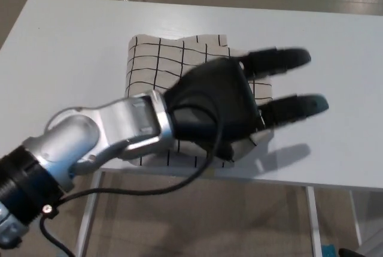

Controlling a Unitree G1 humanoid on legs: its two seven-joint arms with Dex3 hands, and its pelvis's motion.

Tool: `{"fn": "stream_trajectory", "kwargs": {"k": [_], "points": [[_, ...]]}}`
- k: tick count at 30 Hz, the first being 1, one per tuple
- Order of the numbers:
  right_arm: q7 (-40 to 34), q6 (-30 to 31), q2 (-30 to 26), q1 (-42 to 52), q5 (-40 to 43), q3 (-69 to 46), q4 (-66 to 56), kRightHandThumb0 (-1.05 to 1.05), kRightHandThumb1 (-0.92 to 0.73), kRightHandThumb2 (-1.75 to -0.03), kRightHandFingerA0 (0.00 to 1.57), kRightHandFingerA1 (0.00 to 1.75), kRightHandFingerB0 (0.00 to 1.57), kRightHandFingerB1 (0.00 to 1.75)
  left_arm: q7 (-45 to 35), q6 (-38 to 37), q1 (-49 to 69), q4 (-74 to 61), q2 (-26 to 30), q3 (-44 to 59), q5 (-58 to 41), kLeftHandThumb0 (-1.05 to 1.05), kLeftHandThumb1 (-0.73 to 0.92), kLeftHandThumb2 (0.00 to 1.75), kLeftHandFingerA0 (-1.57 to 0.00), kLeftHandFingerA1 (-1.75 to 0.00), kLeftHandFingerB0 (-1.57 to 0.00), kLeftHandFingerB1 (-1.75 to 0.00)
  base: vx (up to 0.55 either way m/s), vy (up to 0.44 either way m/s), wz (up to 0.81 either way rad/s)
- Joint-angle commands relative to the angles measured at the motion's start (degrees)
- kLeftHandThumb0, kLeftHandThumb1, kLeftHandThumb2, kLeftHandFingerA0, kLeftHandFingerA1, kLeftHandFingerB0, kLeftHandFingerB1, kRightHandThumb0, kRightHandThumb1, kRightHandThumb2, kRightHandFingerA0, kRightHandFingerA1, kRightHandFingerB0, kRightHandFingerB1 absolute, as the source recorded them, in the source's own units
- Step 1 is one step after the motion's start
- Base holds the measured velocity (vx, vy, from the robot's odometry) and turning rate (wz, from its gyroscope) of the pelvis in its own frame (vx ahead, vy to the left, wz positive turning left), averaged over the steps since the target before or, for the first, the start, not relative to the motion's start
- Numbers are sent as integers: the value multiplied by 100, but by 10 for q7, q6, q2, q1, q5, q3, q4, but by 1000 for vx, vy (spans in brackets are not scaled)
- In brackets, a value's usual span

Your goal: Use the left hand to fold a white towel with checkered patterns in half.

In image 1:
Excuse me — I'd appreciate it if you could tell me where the small teal object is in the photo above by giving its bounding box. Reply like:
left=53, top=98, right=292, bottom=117
left=322, top=243, right=338, bottom=257

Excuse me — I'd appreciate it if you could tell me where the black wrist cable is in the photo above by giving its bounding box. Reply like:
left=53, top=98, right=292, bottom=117
left=38, top=104, right=225, bottom=257

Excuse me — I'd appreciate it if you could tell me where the white metal table leg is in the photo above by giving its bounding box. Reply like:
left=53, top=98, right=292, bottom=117
left=348, top=189, right=363, bottom=246
left=74, top=171, right=104, bottom=257
left=305, top=186, right=321, bottom=257

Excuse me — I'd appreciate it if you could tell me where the white black-checkered towel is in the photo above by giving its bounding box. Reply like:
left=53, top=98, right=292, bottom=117
left=124, top=34, right=273, bottom=170

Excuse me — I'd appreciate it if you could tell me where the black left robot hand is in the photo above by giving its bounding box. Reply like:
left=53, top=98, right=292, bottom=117
left=163, top=47, right=330, bottom=162

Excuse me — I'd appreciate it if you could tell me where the black rounded object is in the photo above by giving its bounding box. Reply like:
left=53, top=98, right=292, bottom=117
left=339, top=247, right=360, bottom=257

